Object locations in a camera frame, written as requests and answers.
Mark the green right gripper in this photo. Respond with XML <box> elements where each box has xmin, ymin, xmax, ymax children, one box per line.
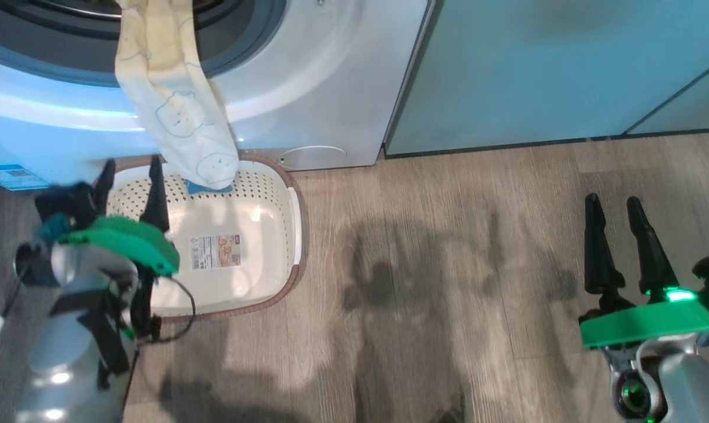
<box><xmin>579</xmin><ymin>193</ymin><xmax>709</xmax><ymax>348</ymax></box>

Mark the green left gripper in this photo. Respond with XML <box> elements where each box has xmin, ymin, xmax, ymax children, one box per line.
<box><xmin>58</xmin><ymin>155</ymin><xmax>180</xmax><ymax>278</ymax></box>

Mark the cream bear-print garment blue trim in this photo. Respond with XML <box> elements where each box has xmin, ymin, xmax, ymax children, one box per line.
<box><xmin>115</xmin><ymin>0</ymin><xmax>240</xmax><ymax>196</ymax></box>

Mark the narrow pale green cabinet door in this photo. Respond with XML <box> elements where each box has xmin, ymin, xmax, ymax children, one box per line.
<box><xmin>624</xmin><ymin>52</ymin><xmax>709</xmax><ymax>136</ymax></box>

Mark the white front-load washing machine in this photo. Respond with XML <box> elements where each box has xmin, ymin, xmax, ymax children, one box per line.
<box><xmin>0</xmin><ymin>0</ymin><xmax>436</xmax><ymax>186</ymax></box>

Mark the blue cabinet panel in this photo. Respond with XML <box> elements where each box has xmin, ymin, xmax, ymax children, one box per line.
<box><xmin>385</xmin><ymin>0</ymin><xmax>709</xmax><ymax>157</ymax></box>

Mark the paper label inside basket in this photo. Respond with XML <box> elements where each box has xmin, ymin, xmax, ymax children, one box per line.
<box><xmin>190</xmin><ymin>234</ymin><xmax>242</xmax><ymax>271</ymax></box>

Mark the blue energy label sticker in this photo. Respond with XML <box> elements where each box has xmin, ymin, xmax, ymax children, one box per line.
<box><xmin>0</xmin><ymin>164</ymin><xmax>51</xmax><ymax>192</ymax></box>

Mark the cream laundry basket brown rim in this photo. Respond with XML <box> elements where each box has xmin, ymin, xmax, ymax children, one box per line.
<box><xmin>99</xmin><ymin>153</ymin><xmax>303</xmax><ymax>323</ymax></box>

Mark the round white filter cover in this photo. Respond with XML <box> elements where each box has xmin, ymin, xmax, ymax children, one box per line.
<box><xmin>278</xmin><ymin>145</ymin><xmax>348</xmax><ymax>170</ymax></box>

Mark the teal cable connector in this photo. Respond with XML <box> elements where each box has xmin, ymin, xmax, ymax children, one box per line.
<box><xmin>37</xmin><ymin>213</ymin><xmax>73</xmax><ymax>247</ymax></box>

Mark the thin dark cable loop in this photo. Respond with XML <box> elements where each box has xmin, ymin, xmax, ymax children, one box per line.
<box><xmin>146</xmin><ymin>275</ymin><xmax>196</xmax><ymax>345</ymax></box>

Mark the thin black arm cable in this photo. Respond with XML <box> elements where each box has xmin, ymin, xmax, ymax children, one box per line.
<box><xmin>0</xmin><ymin>273</ymin><xmax>29</xmax><ymax>372</ymax></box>

